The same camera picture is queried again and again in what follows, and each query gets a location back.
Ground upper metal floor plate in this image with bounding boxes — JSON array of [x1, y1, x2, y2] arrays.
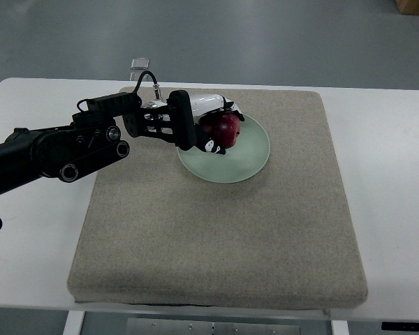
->
[[131, 57, 149, 70]]

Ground white left table leg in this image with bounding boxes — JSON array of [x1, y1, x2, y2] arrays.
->
[[62, 311, 85, 335]]

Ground red apple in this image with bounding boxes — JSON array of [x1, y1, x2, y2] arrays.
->
[[198, 112, 244, 149]]

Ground grey metal table crossbar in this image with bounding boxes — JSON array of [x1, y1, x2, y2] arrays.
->
[[126, 318, 301, 335]]

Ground lower metal floor plate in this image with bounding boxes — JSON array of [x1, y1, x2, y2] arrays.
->
[[129, 71, 148, 82]]

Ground pale green round plate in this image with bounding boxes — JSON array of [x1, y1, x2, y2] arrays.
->
[[177, 115, 271, 184]]

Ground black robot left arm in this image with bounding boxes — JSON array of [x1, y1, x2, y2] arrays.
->
[[0, 89, 193, 195]]

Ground brown cardboard box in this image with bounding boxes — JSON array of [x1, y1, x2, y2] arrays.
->
[[395, 0, 419, 15]]

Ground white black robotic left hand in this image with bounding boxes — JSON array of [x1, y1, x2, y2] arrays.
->
[[168, 90, 244, 155]]

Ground beige fabric cushion mat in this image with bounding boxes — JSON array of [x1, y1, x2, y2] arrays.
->
[[67, 89, 367, 310]]

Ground white right table leg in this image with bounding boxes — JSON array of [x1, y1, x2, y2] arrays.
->
[[331, 320, 350, 335]]

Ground black table control panel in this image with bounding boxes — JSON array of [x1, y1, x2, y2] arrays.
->
[[381, 322, 419, 332]]

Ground white table leg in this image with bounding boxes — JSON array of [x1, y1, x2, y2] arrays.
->
[[331, 320, 350, 335], [62, 311, 85, 335]]

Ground metal floor plate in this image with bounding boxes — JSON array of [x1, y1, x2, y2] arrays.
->
[[131, 57, 149, 70], [129, 71, 148, 82]]

